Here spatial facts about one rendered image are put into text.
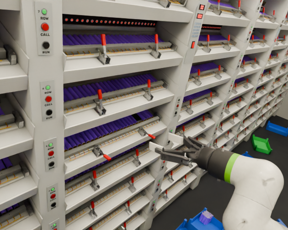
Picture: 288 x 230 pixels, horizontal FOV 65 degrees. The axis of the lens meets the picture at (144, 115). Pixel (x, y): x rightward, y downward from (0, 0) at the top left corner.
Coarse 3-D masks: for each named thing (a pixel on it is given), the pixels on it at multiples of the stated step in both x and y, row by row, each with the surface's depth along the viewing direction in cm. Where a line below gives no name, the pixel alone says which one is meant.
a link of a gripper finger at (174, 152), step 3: (162, 147) 77; (162, 150) 77; (165, 150) 77; (168, 150) 77; (171, 150) 77; (174, 150) 77; (177, 150) 77; (183, 150) 76; (186, 150) 76; (189, 150) 76; (192, 150) 75; (195, 150) 75; (171, 153) 76; (174, 153) 76; (177, 153) 76; (180, 153) 76; (183, 153) 75
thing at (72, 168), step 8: (152, 112) 127; (160, 112) 123; (160, 120) 124; (168, 120) 120; (152, 128) 117; (160, 128) 119; (128, 136) 106; (136, 136) 108; (144, 136) 110; (112, 144) 99; (120, 144) 101; (128, 144) 102; (136, 144) 109; (104, 152) 94; (112, 152) 96; (120, 152) 102; (72, 160) 86; (80, 160) 87; (88, 160) 88; (96, 160) 90; (104, 160) 96; (64, 168) 79; (72, 168) 83; (80, 168) 86; (88, 168) 91; (64, 176) 81; (72, 176) 86
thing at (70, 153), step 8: (152, 120) 118; (128, 128) 107; (136, 128) 110; (144, 128) 113; (104, 136) 97; (112, 136) 99; (88, 144) 91; (96, 144) 94; (64, 152) 84; (72, 152) 85; (88, 152) 90
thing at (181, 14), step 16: (64, 0) 56; (80, 0) 58; (96, 0) 61; (112, 0) 66; (128, 0) 73; (144, 0) 80; (160, 0) 84; (176, 0) 95; (192, 0) 95; (112, 16) 69; (128, 16) 73; (144, 16) 78; (160, 16) 84; (176, 16) 90
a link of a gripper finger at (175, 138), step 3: (168, 135) 90; (171, 135) 89; (174, 135) 88; (168, 138) 90; (171, 138) 89; (174, 138) 88; (177, 138) 87; (180, 138) 86; (174, 141) 89; (177, 141) 87; (180, 141) 86
